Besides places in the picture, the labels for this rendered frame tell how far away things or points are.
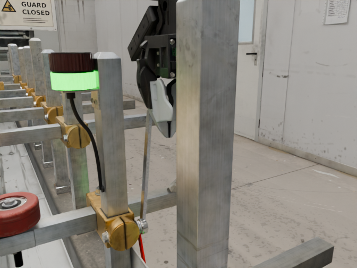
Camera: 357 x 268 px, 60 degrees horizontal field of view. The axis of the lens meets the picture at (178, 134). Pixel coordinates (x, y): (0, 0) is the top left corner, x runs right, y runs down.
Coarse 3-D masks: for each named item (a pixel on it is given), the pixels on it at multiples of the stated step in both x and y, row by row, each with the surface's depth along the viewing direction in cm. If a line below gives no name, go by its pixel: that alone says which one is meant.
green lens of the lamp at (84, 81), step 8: (56, 80) 41; (64, 80) 41; (72, 80) 41; (80, 80) 41; (88, 80) 42; (56, 88) 42; (64, 88) 41; (72, 88) 41; (80, 88) 42; (88, 88) 42
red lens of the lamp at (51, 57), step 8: (48, 56) 41; (56, 56) 40; (64, 56) 40; (72, 56) 40; (80, 56) 41; (88, 56) 42; (56, 64) 40; (64, 64) 40; (72, 64) 40; (80, 64) 41; (88, 64) 42
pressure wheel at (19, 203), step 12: (12, 192) 50; (24, 192) 50; (0, 204) 47; (12, 204) 46; (24, 204) 46; (36, 204) 47; (0, 216) 43; (12, 216) 44; (24, 216) 45; (36, 216) 47; (0, 228) 44; (12, 228) 44; (24, 228) 45
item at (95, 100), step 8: (56, 72) 41; (64, 72) 41; (72, 72) 41; (80, 72) 41; (88, 72) 42; (96, 88) 44; (72, 96) 44; (96, 96) 45; (72, 104) 44; (96, 104) 45; (80, 120) 45; (88, 128) 46; (96, 152) 47; (96, 160) 48
